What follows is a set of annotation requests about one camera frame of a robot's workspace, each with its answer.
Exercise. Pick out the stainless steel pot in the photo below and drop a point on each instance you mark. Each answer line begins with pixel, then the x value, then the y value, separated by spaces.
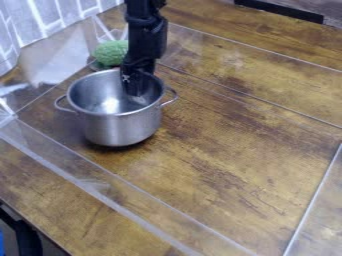
pixel 115 119

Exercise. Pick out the clear acrylic barrier panel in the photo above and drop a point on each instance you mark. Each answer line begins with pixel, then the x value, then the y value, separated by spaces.
pixel 136 150

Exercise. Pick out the grey white patterned curtain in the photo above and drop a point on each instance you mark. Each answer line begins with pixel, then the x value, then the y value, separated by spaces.
pixel 31 20

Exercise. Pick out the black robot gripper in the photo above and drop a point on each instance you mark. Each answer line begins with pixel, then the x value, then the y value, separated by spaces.
pixel 147 42

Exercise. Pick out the black bar at back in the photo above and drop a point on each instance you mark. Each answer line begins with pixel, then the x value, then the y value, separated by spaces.
pixel 281 10

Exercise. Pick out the pink handled spoon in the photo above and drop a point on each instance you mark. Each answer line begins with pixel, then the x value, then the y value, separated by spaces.
pixel 96 66

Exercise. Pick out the green bumpy toy vegetable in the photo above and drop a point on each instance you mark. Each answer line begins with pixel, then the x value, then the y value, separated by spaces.
pixel 110 52

